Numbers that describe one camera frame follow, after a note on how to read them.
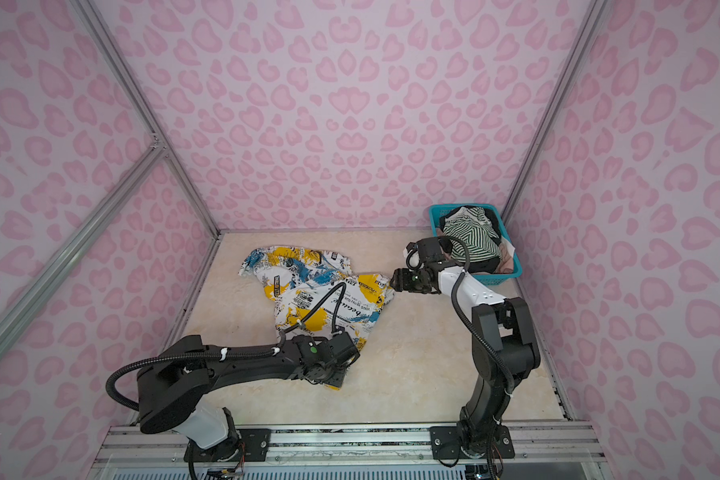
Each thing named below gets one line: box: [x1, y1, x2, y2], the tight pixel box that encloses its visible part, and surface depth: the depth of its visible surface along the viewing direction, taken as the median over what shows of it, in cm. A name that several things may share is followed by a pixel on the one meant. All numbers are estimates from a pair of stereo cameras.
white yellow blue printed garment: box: [239, 246, 395, 390], surface depth 99 cm
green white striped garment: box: [443, 207, 501, 263], surface depth 102 cm
